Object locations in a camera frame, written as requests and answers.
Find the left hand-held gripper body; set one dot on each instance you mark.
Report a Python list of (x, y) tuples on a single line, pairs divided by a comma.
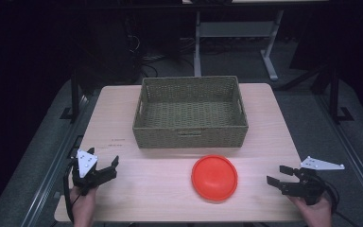
[(85, 164)]

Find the black metal stand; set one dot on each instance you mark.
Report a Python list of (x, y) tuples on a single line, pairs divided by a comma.
[(334, 94), (74, 94)]

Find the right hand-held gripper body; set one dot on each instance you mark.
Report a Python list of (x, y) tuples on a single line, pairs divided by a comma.
[(308, 187)]

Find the aluminium rail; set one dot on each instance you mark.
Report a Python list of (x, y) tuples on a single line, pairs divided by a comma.
[(353, 157), (55, 164)]

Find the person's right hand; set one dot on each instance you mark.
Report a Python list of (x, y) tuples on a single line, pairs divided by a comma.
[(318, 216)]

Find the green woven basket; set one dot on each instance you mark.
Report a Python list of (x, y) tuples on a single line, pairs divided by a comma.
[(189, 115)]

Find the orange plastic disc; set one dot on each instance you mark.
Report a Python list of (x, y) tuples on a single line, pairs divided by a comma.
[(214, 178)]

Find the grey metal desk frame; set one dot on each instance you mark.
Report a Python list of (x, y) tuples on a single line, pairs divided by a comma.
[(236, 30)]

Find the person's left hand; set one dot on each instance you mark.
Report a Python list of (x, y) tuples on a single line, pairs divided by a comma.
[(83, 206)]

